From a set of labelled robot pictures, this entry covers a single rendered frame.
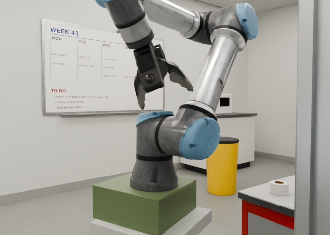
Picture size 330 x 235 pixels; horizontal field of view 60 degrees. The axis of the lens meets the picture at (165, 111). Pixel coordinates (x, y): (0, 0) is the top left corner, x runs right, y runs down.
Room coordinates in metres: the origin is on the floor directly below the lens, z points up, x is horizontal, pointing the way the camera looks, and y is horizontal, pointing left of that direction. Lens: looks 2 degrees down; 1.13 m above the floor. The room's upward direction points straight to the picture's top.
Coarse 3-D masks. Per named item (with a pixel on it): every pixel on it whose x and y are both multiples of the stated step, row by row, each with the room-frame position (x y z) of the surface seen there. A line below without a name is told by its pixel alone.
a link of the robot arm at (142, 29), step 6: (144, 18) 0.64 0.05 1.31; (138, 24) 0.64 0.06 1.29; (144, 24) 0.65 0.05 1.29; (150, 24) 0.67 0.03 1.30; (120, 30) 0.65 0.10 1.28; (126, 30) 0.64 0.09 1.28; (132, 30) 0.64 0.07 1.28; (138, 30) 0.64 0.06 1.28; (144, 30) 0.65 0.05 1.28; (150, 30) 0.66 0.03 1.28; (126, 36) 0.65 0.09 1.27; (132, 36) 0.65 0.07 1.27; (138, 36) 0.65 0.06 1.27; (144, 36) 0.65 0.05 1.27; (126, 42) 0.67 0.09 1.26; (132, 42) 0.66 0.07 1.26
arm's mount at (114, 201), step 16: (128, 176) 0.98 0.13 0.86; (96, 192) 0.86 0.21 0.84; (112, 192) 0.83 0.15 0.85; (128, 192) 0.81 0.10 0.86; (144, 192) 0.81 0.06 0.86; (160, 192) 0.81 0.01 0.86; (176, 192) 0.83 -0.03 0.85; (192, 192) 0.93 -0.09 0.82; (96, 208) 0.86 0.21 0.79; (112, 208) 0.83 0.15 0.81; (128, 208) 0.80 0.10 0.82; (144, 208) 0.77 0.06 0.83; (160, 208) 0.76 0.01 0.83; (176, 208) 0.83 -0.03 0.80; (192, 208) 0.93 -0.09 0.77; (128, 224) 0.80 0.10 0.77; (144, 224) 0.77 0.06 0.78; (160, 224) 0.76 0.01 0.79
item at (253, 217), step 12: (288, 180) 1.28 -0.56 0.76; (240, 192) 1.13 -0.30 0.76; (252, 192) 1.12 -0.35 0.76; (264, 192) 1.12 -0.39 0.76; (252, 204) 1.09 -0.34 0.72; (264, 204) 1.04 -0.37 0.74; (276, 204) 1.00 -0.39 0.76; (288, 204) 0.99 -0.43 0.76; (252, 216) 1.09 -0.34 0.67; (264, 216) 1.05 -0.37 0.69; (276, 216) 1.01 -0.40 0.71; (288, 216) 0.97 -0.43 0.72; (252, 228) 1.09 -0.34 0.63; (264, 228) 1.05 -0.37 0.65; (276, 228) 1.01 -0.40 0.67; (288, 228) 0.97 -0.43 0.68
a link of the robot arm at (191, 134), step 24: (216, 24) 0.93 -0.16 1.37; (240, 24) 0.88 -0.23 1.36; (216, 48) 0.88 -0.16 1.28; (240, 48) 0.91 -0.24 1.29; (216, 72) 0.83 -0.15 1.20; (192, 96) 0.82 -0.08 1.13; (216, 96) 0.82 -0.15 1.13; (168, 120) 0.80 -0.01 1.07; (192, 120) 0.75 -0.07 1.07; (216, 120) 0.80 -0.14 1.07; (168, 144) 0.77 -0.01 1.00; (192, 144) 0.73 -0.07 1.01; (216, 144) 0.78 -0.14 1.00
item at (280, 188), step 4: (272, 180) 1.14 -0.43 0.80; (276, 180) 1.14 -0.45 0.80; (280, 180) 1.14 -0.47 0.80; (272, 184) 1.10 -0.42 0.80; (276, 184) 1.09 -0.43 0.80; (280, 184) 1.09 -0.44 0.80; (284, 184) 1.09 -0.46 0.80; (288, 184) 1.09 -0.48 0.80; (272, 188) 1.10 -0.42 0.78; (276, 188) 1.08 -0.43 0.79; (280, 188) 1.08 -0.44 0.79; (284, 188) 1.08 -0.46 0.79; (288, 188) 1.09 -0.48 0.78; (272, 192) 1.10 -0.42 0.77; (276, 192) 1.08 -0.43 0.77; (280, 192) 1.08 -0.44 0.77; (284, 192) 1.08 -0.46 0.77; (288, 192) 1.09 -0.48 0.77
